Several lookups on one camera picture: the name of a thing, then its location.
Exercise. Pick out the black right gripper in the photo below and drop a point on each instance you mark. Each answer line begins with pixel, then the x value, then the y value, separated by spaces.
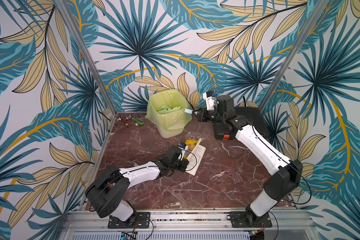
pixel 201 114

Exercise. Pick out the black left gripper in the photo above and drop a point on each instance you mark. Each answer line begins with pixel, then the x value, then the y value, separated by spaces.
pixel 184 163

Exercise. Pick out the yellow cartoon cover book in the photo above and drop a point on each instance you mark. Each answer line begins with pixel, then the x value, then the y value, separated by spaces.
pixel 196 152

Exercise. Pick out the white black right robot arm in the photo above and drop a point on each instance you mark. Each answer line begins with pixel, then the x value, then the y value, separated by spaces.
pixel 285 173

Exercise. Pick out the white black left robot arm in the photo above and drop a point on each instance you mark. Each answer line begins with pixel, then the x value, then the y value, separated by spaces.
pixel 106 192

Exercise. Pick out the black plastic tool case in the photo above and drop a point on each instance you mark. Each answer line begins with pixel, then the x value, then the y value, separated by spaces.
pixel 252 121

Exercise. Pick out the green paper scraps in bin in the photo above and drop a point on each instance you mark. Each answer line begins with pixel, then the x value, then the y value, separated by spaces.
pixel 164 109

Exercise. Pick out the white bin with green bag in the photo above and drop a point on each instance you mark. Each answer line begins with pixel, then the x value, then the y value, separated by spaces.
pixel 172 124

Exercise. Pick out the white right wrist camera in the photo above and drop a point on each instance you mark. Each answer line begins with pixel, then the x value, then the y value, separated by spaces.
pixel 210 100

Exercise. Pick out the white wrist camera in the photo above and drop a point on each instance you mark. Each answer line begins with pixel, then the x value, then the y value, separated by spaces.
pixel 184 147
pixel 210 100

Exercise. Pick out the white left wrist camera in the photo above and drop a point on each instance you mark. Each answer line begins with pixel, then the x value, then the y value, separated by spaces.
pixel 184 147

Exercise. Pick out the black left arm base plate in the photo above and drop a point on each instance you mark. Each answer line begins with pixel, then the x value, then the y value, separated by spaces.
pixel 138 220

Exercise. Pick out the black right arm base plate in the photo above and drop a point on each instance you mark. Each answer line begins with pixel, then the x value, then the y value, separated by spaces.
pixel 249 220

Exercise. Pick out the aluminium mounting rail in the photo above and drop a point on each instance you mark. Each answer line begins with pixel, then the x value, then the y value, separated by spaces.
pixel 199 224

